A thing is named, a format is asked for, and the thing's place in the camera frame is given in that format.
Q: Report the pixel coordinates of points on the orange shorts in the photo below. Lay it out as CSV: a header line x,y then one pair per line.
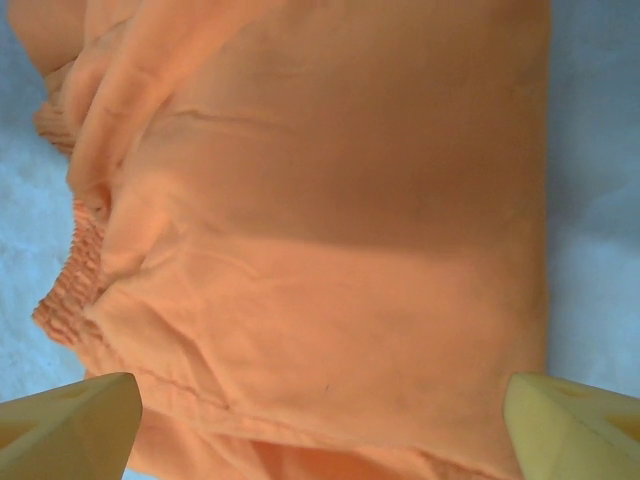
x,y
325,225

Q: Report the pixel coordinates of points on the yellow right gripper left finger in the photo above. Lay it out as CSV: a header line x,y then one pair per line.
x,y
60,435

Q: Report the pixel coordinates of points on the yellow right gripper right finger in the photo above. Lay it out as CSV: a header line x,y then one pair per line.
x,y
580,440

